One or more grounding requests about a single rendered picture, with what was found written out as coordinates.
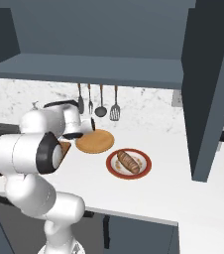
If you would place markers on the small grey metal object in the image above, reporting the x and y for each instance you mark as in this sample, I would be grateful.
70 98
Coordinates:
35 105

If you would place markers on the dark hanging ladle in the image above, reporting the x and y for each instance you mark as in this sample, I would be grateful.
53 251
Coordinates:
101 111

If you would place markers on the grey base cabinet door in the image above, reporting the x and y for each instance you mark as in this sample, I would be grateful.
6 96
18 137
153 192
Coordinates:
140 236

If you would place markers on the grey base cabinet front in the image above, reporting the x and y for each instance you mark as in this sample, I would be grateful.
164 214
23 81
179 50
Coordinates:
21 228

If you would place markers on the grey wall cabinet door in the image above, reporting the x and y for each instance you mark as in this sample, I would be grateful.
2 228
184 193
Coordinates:
0 36
209 82

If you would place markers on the dark hanging fork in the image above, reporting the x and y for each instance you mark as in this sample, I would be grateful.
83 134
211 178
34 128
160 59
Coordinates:
90 104

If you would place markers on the grey hanging slotted spatula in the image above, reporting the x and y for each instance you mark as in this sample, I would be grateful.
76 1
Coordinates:
115 113

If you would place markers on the brown long pastry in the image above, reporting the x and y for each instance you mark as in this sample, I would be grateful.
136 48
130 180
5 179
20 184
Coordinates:
129 161

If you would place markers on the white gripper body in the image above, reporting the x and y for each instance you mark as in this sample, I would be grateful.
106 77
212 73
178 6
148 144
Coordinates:
87 124

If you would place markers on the red rimmed white plate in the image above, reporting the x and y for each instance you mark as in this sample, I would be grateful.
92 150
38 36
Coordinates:
143 169

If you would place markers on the grey wall cabinet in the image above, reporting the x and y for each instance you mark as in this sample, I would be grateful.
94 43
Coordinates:
94 39

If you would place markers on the round wooden cutting board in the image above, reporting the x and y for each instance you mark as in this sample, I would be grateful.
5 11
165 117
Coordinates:
95 141

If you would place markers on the dark hanging spoon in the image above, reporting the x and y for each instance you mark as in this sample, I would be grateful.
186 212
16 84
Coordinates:
80 105

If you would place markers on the grey wall socket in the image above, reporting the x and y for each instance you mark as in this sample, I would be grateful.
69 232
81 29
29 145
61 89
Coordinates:
177 98

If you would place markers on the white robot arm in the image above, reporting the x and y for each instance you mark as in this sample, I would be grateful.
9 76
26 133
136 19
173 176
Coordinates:
28 195

